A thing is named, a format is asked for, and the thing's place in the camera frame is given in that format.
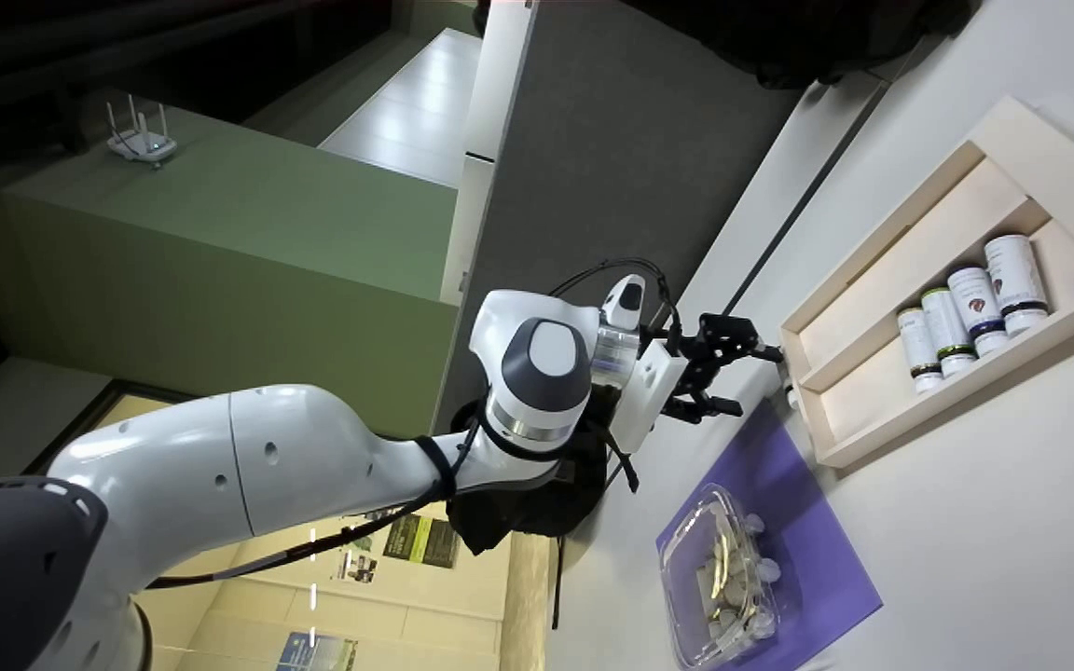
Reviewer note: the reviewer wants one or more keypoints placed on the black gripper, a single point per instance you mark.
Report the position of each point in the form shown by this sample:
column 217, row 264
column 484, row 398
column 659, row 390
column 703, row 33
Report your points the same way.
column 685, row 371

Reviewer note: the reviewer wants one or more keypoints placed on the wooden tray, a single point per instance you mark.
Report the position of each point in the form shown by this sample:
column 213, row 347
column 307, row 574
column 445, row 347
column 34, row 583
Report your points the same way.
column 861, row 385

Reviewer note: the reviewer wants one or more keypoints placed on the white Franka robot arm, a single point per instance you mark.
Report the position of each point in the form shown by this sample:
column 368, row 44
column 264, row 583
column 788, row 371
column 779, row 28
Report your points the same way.
column 276, row 472

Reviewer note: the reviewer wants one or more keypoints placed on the small white bottle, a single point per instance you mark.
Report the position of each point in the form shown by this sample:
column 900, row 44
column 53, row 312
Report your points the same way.
column 761, row 622
column 767, row 571
column 746, row 527
column 720, row 622

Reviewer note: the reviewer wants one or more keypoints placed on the purple mat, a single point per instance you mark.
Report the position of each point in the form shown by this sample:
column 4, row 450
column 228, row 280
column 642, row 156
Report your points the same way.
column 812, row 562

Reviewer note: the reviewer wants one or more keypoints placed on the grey desk divider panel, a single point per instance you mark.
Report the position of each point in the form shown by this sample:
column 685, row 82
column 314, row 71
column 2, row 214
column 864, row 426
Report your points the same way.
column 614, row 152

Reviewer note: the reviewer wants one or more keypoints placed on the white wifi router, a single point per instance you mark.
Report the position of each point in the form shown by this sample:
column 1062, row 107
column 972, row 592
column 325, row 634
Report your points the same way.
column 143, row 139

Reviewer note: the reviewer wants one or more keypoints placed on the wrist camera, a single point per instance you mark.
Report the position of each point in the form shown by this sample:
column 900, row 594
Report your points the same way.
column 624, row 305

